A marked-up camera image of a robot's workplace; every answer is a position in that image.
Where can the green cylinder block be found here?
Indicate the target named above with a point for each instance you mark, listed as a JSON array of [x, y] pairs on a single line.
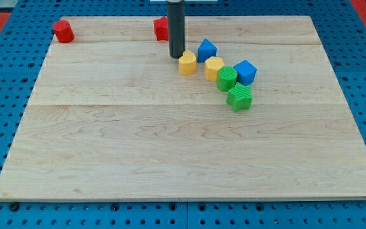
[[226, 78]]

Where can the red cylinder block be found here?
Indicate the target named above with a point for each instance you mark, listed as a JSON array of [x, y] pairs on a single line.
[[63, 31]]

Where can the green star block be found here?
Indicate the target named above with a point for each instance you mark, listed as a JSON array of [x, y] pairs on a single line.
[[240, 97]]

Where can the yellow hexagon block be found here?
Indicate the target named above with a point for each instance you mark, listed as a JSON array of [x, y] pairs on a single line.
[[211, 68]]

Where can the red star block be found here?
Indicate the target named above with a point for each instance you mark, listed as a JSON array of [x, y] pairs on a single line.
[[161, 28]]

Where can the blue triangular prism block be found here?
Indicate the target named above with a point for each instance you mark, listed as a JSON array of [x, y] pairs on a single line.
[[206, 50]]

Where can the yellow heart block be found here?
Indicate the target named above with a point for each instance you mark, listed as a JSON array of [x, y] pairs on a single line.
[[187, 63]]

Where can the wooden board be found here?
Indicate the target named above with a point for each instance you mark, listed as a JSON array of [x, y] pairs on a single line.
[[110, 119]]

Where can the blue cube block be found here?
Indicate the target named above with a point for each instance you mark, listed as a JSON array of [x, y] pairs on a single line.
[[246, 72]]

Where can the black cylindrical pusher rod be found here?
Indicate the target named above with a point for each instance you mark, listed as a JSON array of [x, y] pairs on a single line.
[[175, 13]]

